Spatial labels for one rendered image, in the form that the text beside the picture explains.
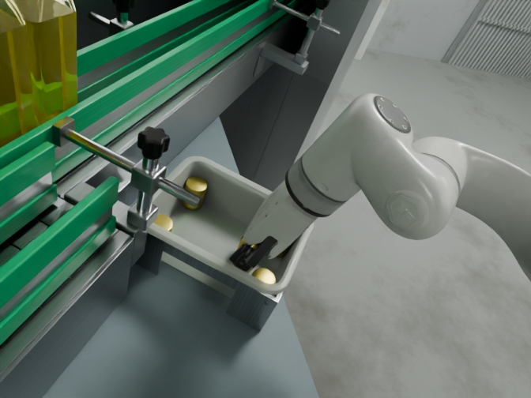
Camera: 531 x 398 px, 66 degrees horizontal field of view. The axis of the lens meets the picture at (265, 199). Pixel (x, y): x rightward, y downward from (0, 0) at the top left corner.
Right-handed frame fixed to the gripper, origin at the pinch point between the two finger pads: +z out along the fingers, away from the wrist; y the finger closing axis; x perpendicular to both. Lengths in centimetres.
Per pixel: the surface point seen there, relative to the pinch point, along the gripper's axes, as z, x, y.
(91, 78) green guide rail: -3.2, -32.2, -4.5
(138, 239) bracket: -2.7, -12.6, 11.7
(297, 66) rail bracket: -2, -11, -51
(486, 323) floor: 52, 117, -93
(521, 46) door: 13, 146, -445
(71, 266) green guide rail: -5.7, -15.5, 20.4
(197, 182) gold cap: 2.3, -12.0, -6.5
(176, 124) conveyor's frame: 1.7, -20.8, -13.6
